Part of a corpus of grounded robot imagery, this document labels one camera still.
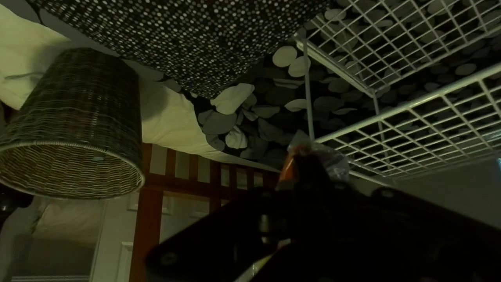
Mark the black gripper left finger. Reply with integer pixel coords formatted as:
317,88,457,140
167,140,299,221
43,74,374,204
144,152,316,282

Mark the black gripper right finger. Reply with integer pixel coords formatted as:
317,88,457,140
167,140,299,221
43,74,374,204
311,154,501,282

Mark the woven wicker basket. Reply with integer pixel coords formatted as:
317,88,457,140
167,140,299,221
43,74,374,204
0,47,147,201

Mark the black grey dotted blanket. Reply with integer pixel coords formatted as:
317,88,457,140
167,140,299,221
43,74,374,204
161,0,501,174

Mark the wooden bunk bed frame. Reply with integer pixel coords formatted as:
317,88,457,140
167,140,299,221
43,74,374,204
130,143,280,282

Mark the white wire shelf rack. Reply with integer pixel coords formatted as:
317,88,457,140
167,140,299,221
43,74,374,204
294,0,501,184

